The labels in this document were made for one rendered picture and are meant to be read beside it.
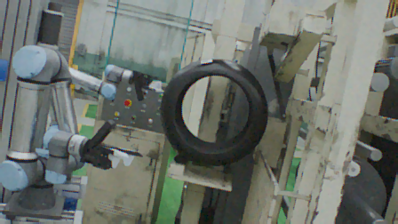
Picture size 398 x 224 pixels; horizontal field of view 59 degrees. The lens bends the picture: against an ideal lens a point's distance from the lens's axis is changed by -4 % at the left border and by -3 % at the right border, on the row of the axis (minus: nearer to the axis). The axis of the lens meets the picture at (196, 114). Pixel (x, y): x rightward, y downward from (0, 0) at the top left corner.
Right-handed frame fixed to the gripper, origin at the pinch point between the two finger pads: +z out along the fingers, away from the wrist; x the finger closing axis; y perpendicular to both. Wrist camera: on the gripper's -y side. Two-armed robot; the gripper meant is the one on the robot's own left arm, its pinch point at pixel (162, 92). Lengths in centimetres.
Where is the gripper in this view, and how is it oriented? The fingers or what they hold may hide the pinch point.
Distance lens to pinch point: 207.1
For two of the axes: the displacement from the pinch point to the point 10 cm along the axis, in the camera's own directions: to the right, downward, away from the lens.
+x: 0.9, -0.9, 9.9
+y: 3.2, -9.4, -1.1
